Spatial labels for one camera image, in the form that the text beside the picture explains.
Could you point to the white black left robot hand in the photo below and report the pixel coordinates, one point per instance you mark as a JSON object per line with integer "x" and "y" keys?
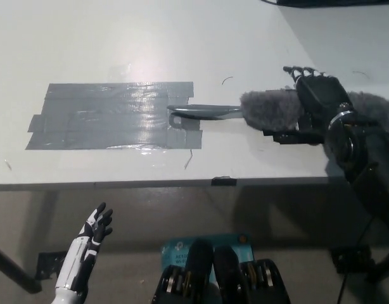
{"x": 86, "y": 247}

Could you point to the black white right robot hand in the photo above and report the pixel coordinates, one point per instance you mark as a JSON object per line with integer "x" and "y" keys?
{"x": 321, "y": 95}

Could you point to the grey fluffy duster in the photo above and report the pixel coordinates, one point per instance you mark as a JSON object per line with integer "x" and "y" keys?
{"x": 270, "y": 109}

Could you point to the black floor plate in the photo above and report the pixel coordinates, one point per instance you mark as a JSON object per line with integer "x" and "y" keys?
{"x": 50, "y": 266}
{"x": 351, "y": 259}

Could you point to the black tape square patch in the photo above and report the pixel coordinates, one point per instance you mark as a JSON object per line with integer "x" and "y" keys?
{"x": 292, "y": 138}

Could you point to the black table leg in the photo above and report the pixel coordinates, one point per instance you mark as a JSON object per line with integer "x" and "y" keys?
{"x": 14, "y": 267}

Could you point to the teal cardboard box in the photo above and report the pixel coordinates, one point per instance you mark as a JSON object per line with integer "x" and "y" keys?
{"x": 175, "y": 251}

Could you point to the black device base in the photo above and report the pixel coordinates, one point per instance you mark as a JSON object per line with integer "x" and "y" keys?
{"x": 337, "y": 2}

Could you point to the grey duct tape patch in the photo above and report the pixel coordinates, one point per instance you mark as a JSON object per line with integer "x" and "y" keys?
{"x": 112, "y": 118}

